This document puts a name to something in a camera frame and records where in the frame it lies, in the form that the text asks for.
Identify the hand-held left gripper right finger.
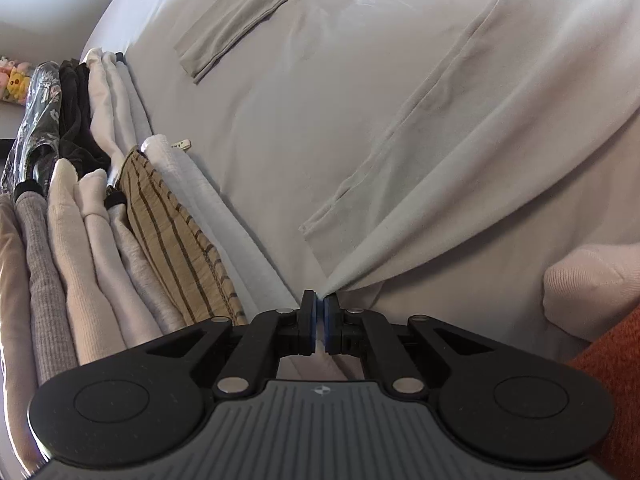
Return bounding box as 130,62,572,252
324,293,522,402

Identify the light blue cotton garment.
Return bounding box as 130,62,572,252
299,0,640,307

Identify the cream knit garment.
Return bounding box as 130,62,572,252
542,244,640,345

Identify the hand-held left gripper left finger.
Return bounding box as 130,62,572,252
119,289,319,402

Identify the row of folded clothes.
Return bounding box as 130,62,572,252
0,47,302,467

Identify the person's orange trouser leg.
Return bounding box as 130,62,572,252
567,316,640,480

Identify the pile of pastel plush toys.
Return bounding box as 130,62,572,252
0,56,33,107

